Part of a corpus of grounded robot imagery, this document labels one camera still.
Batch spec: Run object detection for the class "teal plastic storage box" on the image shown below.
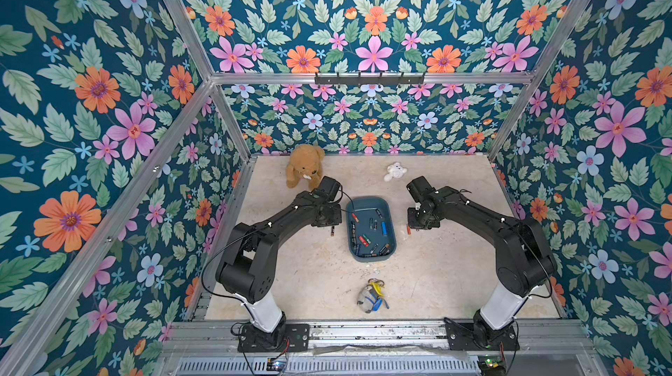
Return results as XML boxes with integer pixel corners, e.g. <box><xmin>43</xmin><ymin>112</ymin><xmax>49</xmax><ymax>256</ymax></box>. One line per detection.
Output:
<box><xmin>345</xmin><ymin>197</ymin><xmax>397</xmax><ymax>262</ymax></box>

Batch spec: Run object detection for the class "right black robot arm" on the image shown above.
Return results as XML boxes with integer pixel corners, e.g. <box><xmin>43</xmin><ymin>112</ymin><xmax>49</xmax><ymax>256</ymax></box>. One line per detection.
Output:
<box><xmin>406</xmin><ymin>176</ymin><xmax>558</xmax><ymax>332</ymax></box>

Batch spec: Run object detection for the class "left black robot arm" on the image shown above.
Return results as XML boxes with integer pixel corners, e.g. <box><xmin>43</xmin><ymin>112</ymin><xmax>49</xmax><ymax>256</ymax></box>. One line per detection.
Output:
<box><xmin>215</xmin><ymin>177</ymin><xmax>342</xmax><ymax>334</ymax></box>

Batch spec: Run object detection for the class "brown teddy bear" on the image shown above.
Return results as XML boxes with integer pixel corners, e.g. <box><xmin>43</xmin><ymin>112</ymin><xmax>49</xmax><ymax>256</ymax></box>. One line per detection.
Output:
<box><xmin>285</xmin><ymin>144</ymin><xmax>326</xmax><ymax>191</ymax></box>

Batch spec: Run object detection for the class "small white plush bunny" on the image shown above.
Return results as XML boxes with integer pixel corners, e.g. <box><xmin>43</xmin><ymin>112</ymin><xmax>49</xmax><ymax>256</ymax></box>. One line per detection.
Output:
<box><xmin>383</xmin><ymin>162</ymin><xmax>408</xmax><ymax>182</ymax></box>

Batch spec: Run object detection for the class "grey plush toy keychain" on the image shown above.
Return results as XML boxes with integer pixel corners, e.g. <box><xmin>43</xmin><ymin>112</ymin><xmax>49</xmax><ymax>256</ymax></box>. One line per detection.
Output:
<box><xmin>356</xmin><ymin>279</ymin><xmax>390</xmax><ymax>314</ymax></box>

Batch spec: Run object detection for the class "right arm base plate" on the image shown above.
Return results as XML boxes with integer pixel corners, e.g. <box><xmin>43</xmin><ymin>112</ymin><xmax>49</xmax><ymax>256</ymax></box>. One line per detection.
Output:
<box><xmin>444</xmin><ymin>318</ymin><xmax>520</xmax><ymax>352</ymax></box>

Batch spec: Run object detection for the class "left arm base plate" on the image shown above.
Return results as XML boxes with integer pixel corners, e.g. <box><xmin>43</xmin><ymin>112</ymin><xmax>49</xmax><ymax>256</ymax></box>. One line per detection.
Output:
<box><xmin>237</xmin><ymin>324</ymin><xmax>311</xmax><ymax>353</ymax></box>

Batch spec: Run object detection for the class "black wall hook rail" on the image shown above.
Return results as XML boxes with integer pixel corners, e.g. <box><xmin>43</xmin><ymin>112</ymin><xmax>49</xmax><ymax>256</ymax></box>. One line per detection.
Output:
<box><xmin>313</xmin><ymin>73</ymin><xmax>425</xmax><ymax>87</ymax></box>

